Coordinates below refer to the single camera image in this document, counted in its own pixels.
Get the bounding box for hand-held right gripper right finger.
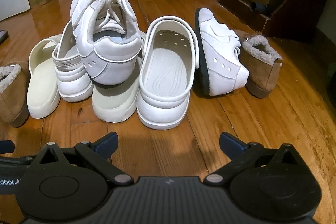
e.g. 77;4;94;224
204;132;307;186

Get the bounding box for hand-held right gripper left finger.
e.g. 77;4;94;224
26;132;134;186

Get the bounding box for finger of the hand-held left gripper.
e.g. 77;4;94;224
0;140;14;153

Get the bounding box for cream ribbed slide sandal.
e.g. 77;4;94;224
92;55;143;123
27;34;63;118

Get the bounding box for white clog purple charms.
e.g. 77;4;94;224
52;21;95;102
136;17;201;130

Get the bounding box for tan fleece-lined boot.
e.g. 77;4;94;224
232;29;284;98
0;63;30;128

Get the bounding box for white lace-up sneaker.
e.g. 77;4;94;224
70;0;143;85
194;7;250;97

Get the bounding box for dark cylinder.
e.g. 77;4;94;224
249;1;271;14

